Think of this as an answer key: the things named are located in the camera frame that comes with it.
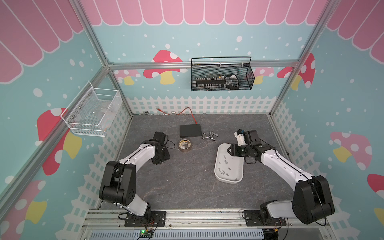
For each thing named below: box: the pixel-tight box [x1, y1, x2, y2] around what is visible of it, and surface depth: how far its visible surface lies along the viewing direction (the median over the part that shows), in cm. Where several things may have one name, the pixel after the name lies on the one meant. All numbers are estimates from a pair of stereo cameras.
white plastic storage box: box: [214, 143, 244, 184], surface depth 93 cm
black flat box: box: [179, 123, 202, 138], surface depth 112 cm
